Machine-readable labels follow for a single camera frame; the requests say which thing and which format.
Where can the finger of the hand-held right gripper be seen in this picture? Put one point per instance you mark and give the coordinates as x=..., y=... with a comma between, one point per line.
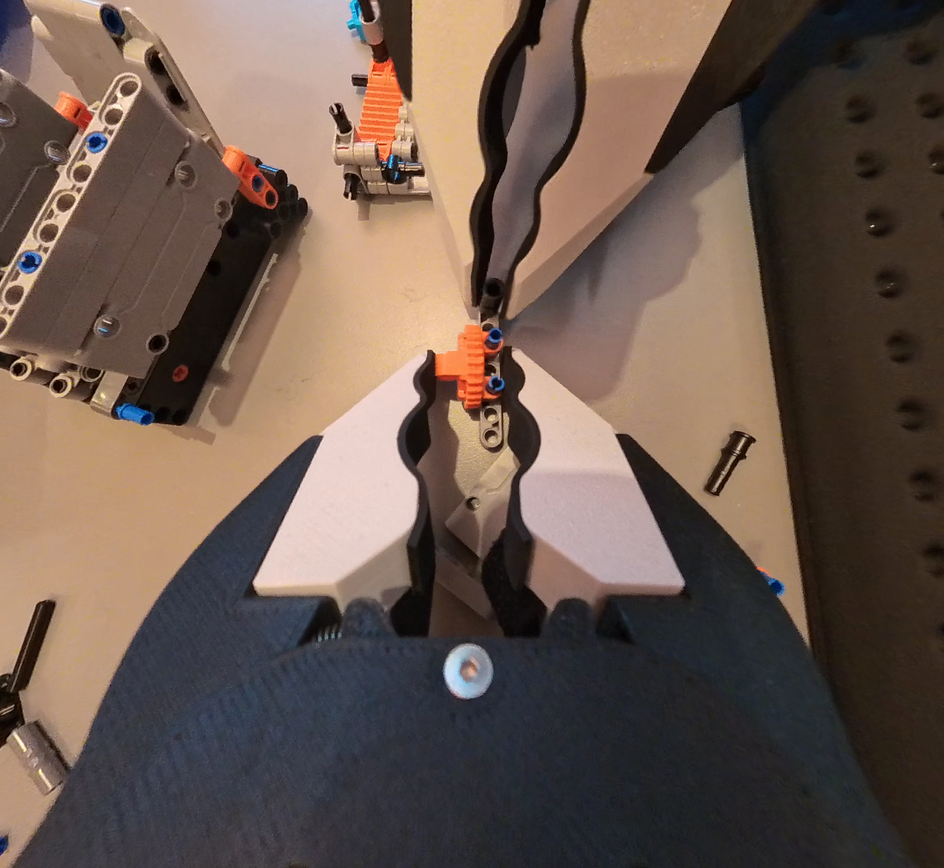
x=457, y=43
x=664, y=43

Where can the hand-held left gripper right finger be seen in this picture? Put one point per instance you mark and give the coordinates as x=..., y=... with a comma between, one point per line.
x=598, y=514

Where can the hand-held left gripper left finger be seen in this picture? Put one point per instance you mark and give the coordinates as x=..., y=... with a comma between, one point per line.
x=332, y=514

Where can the grey beam with black pin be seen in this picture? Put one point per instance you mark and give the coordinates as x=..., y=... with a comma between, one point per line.
x=480, y=492

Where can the orange connector block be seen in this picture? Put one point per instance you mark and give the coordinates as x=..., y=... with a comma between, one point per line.
x=469, y=360

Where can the black connector pin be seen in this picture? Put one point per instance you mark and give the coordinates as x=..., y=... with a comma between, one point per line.
x=491, y=290

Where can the small orange grey subassembly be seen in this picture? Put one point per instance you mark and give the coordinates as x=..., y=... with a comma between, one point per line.
x=384, y=109

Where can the loose black pin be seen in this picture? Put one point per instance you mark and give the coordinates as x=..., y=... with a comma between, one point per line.
x=727, y=463

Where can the black angled axle piece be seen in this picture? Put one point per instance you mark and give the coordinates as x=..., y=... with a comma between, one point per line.
x=27, y=640

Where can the grey black robot model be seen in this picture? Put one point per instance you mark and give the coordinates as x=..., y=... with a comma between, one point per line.
x=133, y=205

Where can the grey pin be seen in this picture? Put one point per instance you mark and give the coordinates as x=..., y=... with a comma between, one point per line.
x=37, y=758

